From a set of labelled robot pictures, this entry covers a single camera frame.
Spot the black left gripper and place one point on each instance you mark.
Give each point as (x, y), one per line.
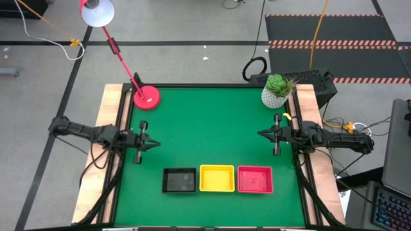
(141, 141)

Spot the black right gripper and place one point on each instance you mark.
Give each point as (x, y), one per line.
(281, 136)

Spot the black plastic basket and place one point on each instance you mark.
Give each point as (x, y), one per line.
(178, 181)

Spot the red plastic basket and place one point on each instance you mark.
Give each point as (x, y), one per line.
(255, 179)

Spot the yellow plastic basket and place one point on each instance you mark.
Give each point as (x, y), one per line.
(216, 178)

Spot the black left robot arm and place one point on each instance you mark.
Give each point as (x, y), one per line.
(83, 131)

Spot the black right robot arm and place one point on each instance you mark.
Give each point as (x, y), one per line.
(346, 141)

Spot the yellow tag on right gripper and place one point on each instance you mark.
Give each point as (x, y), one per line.
(286, 116)

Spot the succulent in white pot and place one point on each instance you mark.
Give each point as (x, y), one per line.
(273, 97)

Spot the red desk lamp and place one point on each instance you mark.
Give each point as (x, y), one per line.
(147, 99)

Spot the green table mat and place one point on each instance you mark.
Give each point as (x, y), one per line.
(208, 134)

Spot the yellow power plug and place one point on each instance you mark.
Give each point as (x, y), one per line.
(348, 126)

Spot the black mat with striped edge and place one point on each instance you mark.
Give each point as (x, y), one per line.
(353, 62)
(327, 29)

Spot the grey laptop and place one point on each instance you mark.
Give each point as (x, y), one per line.
(398, 154)

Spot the black device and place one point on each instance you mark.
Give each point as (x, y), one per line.
(408, 115)

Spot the backlit black keyboard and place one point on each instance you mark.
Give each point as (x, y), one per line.
(391, 211)

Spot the black cabinet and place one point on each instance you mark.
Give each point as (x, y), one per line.
(19, 9)

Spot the silver corner bracket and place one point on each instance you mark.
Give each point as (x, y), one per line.
(120, 229)
(298, 229)

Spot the grey floor bracket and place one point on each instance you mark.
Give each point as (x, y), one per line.
(9, 71)

